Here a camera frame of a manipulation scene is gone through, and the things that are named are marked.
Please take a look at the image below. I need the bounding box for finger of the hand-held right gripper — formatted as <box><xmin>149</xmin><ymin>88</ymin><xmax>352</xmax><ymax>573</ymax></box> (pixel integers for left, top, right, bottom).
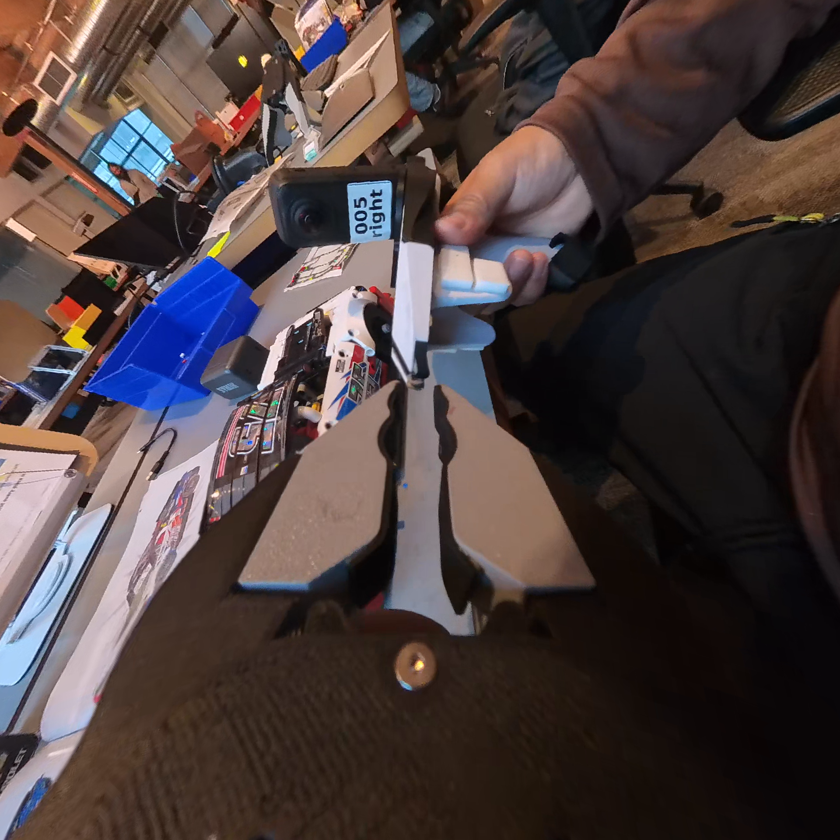
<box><xmin>390</xmin><ymin>241</ymin><xmax>436</xmax><ymax>389</ymax></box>

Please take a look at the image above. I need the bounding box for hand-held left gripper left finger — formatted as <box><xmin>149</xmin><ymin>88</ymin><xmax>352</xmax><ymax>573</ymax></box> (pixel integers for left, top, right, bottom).
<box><xmin>236</xmin><ymin>381</ymin><xmax>404</xmax><ymax>608</ymax></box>

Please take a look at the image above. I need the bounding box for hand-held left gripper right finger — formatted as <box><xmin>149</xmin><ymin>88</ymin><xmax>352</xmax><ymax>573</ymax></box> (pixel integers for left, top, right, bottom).
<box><xmin>433</xmin><ymin>385</ymin><xmax>596</xmax><ymax>614</ymax></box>

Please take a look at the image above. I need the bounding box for toy brick race car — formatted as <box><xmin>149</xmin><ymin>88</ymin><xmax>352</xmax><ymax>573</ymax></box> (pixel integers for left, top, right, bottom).
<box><xmin>200</xmin><ymin>285</ymin><xmax>411</xmax><ymax>611</ymax></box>

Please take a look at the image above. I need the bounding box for person's right forearm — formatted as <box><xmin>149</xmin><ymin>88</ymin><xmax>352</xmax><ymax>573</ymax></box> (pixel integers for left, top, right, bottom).
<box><xmin>518</xmin><ymin>0</ymin><xmax>840</xmax><ymax>227</ymax></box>

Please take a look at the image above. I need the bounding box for grey neighbouring desk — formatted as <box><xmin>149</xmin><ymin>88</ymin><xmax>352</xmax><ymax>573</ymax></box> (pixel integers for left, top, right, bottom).
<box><xmin>203</xmin><ymin>0</ymin><xmax>413</xmax><ymax>263</ymax></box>

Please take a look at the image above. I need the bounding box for person's left hand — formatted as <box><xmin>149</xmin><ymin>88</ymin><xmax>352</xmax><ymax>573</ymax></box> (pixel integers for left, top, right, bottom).
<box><xmin>360</xmin><ymin>610</ymin><xmax>455</xmax><ymax>637</ymax></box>

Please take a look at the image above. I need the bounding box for person's right hand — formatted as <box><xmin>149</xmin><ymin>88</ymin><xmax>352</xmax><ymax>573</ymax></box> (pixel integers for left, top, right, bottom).
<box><xmin>434</xmin><ymin>123</ymin><xmax>596</xmax><ymax>307</ymax></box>

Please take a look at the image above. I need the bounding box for sticker sheet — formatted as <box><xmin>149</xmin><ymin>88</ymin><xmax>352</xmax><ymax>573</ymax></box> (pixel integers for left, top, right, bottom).
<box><xmin>285</xmin><ymin>243</ymin><xmax>359</xmax><ymax>293</ymax></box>

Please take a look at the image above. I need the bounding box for printed paper sheet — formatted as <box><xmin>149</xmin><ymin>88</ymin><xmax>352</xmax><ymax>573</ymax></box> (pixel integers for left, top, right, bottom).
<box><xmin>210</xmin><ymin>178</ymin><xmax>278</xmax><ymax>228</ymax></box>

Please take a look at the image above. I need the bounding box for grey laptop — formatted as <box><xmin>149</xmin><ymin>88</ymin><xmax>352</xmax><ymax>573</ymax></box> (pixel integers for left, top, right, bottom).
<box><xmin>318</xmin><ymin>66</ymin><xmax>377</xmax><ymax>143</ymax></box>

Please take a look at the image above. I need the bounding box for race car instruction booklet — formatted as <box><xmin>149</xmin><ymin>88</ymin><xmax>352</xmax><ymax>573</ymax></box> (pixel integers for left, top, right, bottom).
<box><xmin>0</xmin><ymin>440</ymin><xmax>221</xmax><ymax>840</ymax></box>

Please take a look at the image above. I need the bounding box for black rounded device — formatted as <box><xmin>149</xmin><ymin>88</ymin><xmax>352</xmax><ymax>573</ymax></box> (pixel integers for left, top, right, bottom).
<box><xmin>200</xmin><ymin>336</ymin><xmax>270</xmax><ymax>400</ymax></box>

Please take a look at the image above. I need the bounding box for black monitor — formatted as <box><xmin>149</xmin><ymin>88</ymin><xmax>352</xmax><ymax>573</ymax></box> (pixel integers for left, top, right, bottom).
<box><xmin>72</xmin><ymin>193</ymin><xmax>212</xmax><ymax>268</ymax></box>

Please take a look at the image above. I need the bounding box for yellow plastic bin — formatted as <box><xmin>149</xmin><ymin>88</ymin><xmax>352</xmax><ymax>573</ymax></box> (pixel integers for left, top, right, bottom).
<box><xmin>61</xmin><ymin>304</ymin><xmax>103</xmax><ymax>350</ymax></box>

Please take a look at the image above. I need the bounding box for toy race car box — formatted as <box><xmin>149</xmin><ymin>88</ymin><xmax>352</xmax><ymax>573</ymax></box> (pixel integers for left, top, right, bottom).
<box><xmin>0</xmin><ymin>731</ymin><xmax>42</xmax><ymax>796</ymax></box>

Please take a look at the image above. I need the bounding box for black mesh office chair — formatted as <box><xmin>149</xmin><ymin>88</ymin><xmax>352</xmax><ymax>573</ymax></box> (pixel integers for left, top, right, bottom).
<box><xmin>738</xmin><ymin>33</ymin><xmax>840</xmax><ymax>143</ymax></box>

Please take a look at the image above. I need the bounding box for short black plug cable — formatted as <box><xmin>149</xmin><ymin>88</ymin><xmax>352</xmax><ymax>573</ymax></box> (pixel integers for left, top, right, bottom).
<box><xmin>138</xmin><ymin>428</ymin><xmax>178</xmax><ymax>483</ymax></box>

